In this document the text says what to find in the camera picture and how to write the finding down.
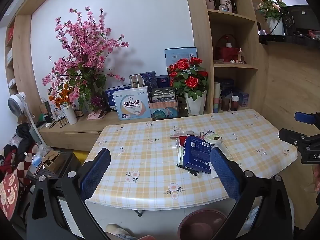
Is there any cardboard box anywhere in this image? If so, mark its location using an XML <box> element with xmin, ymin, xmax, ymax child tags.
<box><xmin>41</xmin><ymin>150</ymin><xmax>66</xmax><ymax>173</ymax></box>

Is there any small dark blue box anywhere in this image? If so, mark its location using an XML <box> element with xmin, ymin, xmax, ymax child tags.
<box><xmin>156</xmin><ymin>75</ymin><xmax>169</xmax><ymax>89</ymax></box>

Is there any person's right hand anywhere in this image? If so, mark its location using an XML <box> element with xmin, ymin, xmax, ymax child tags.
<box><xmin>312</xmin><ymin>165</ymin><xmax>320</xmax><ymax>193</ymax></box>

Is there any dark blue picture box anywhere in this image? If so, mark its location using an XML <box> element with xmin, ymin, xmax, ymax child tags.
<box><xmin>215</xmin><ymin>77</ymin><xmax>235</xmax><ymax>98</ymax></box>

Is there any blue carton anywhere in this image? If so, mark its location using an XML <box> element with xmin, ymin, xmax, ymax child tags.
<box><xmin>105</xmin><ymin>85</ymin><xmax>133</xmax><ymax>112</ymax></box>

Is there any pink cloth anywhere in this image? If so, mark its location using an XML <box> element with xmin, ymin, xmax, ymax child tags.
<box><xmin>86</xmin><ymin>109</ymin><xmax>111</xmax><ymax>120</ymax></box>

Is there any beige fuzzy slipper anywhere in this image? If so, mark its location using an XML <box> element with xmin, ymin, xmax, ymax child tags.
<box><xmin>105</xmin><ymin>224</ymin><xmax>137</xmax><ymax>240</ymax></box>

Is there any stack of pastel cups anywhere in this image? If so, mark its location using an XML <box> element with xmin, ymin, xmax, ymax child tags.
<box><xmin>213</xmin><ymin>82</ymin><xmax>222</xmax><ymax>114</ymax></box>

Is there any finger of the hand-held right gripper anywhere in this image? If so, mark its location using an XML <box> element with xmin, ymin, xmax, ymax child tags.
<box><xmin>278</xmin><ymin>128</ymin><xmax>308</xmax><ymax>153</ymax></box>
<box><xmin>294</xmin><ymin>111</ymin><xmax>320</xmax><ymax>125</ymax></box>

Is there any wooden shelf unit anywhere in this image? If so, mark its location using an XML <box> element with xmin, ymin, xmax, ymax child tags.
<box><xmin>183</xmin><ymin>0</ymin><xmax>270</xmax><ymax>116</ymax></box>

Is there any black box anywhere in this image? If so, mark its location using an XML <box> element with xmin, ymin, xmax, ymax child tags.
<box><xmin>151</xmin><ymin>87</ymin><xmax>177</xmax><ymax>103</ymax></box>

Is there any pink blossom arrangement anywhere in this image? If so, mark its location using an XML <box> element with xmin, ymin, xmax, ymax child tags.
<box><xmin>41</xmin><ymin>6</ymin><xmax>129</xmax><ymax>112</ymax></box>

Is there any white desk fan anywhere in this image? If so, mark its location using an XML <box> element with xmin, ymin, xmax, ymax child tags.
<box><xmin>7</xmin><ymin>92</ymin><xmax>45</xmax><ymax>146</ymax></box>

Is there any red basket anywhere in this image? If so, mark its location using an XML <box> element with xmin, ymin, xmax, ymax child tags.
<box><xmin>215</xmin><ymin>34</ymin><xmax>239</xmax><ymax>62</ymax></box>

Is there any dark blue patterned box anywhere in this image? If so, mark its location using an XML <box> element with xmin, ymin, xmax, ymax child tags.
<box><xmin>140</xmin><ymin>70</ymin><xmax>157</xmax><ymax>88</ymax></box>

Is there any tall light blue box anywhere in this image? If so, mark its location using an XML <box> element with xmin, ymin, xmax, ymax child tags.
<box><xmin>164</xmin><ymin>47</ymin><xmax>197</xmax><ymax>75</ymax></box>

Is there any white plant pot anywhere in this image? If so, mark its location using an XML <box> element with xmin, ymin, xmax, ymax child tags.
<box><xmin>266</xmin><ymin>17</ymin><xmax>285</xmax><ymax>36</ymax></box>

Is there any black case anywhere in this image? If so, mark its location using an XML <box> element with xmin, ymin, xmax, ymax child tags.
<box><xmin>279</xmin><ymin>4</ymin><xmax>320</xmax><ymax>36</ymax></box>

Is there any silver white box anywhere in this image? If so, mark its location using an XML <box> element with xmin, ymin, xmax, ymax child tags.
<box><xmin>129</xmin><ymin>74</ymin><xmax>145</xmax><ymax>89</ymax></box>

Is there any shrink-wrapped can pack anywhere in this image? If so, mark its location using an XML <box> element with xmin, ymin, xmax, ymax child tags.
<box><xmin>149</xmin><ymin>97</ymin><xmax>179</xmax><ymax>119</ymax></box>

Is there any clear wrapper with red print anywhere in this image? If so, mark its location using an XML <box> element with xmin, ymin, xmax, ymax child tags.
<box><xmin>170</xmin><ymin>130</ymin><xmax>194</xmax><ymax>139</ymax></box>

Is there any red rose plant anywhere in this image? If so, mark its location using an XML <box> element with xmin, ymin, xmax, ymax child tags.
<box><xmin>167</xmin><ymin>57</ymin><xmax>209</xmax><ymax>101</ymax></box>

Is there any white paper slip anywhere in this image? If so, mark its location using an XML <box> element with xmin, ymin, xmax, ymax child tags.
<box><xmin>209</xmin><ymin>162</ymin><xmax>221</xmax><ymax>179</ymax></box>

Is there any purple flower bunch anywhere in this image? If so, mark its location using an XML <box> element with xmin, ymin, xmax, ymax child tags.
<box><xmin>89</xmin><ymin>94</ymin><xmax>108</xmax><ymax>112</ymax></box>

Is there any orange flower bunch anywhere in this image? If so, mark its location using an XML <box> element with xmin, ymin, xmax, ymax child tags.
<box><xmin>49</xmin><ymin>82</ymin><xmax>73</xmax><ymax>108</ymax></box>

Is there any black plastic fork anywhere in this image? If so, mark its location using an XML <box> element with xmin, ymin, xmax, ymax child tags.
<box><xmin>176</xmin><ymin>164</ymin><xmax>200</xmax><ymax>177</ymax></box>

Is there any dark red cup white liner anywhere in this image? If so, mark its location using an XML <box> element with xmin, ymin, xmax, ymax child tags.
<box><xmin>230</xmin><ymin>95</ymin><xmax>241</xmax><ymax>111</ymax></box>

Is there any pile of clothes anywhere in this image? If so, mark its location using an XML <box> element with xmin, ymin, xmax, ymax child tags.
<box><xmin>0</xmin><ymin>122</ymin><xmax>38</xmax><ymax>180</ymax></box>

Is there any black shelf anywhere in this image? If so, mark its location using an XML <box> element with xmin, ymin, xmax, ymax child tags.
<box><xmin>259</xmin><ymin>34</ymin><xmax>320</xmax><ymax>51</ymax></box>

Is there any wooden sideboard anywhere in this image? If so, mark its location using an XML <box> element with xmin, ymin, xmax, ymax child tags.
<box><xmin>39</xmin><ymin>110</ymin><xmax>187</xmax><ymax>152</ymax></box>

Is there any row of small bottles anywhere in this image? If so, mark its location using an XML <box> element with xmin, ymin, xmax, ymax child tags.
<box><xmin>56</xmin><ymin>114</ymin><xmax>70</xmax><ymax>128</ymax></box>

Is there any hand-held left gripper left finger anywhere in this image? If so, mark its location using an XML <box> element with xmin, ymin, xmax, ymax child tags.
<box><xmin>26</xmin><ymin>148</ymin><xmax>112</xmax><ymax>240</ymax></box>

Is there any white ribbed vase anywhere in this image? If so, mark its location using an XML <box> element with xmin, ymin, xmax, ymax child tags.
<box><xmin>63</xmin><ymin>106</ymin><xmax>78</xmax><ymax>125</ymax></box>

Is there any white angular vase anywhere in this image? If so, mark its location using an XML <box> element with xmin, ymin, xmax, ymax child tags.
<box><xmin>184</xmin><ymin>90</ymin><xmax>208</xmax><ymax>116</ymax></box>

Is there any clear plastic bag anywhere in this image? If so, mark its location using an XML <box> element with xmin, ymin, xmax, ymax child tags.
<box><xmin>28</xmin><ymin>144</ymin><xmax>50</xmax><ymax>176</ymax></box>

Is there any white and blue box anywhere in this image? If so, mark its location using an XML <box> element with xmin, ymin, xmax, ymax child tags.
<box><xmin>112</xmin><ymin>86</ymin><xmax>152</xmax><ymax>121</ymax></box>

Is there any maroon plastic basin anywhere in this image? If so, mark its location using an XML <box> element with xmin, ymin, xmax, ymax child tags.
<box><xmin>178</xmin><ymin>208</ymin><xmax>228</xmax><ymax>240</ymax></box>

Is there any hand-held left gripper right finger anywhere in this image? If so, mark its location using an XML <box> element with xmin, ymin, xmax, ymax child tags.
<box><xmin>209</xmin><ymin>147</ymin><xmax>294</xmax><ymax>240</ymax></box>

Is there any small purple blue box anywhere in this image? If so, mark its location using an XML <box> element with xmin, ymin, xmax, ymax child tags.
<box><xmin>237</xmin><ymin>90</ymin><xmax>250</xmax><ymax>107</ymax></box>

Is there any black stool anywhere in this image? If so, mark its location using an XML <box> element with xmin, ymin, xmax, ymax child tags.
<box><xmin>26</xmin><ymin>151</ymin><xmax>81</xmax><ymax>188</ymax></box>

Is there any pink rose plant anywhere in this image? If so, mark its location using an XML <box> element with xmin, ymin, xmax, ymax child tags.
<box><xmin>257</xmin><ymin>0</ymin><xmax>287</xmax><ymax>20</ymax></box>

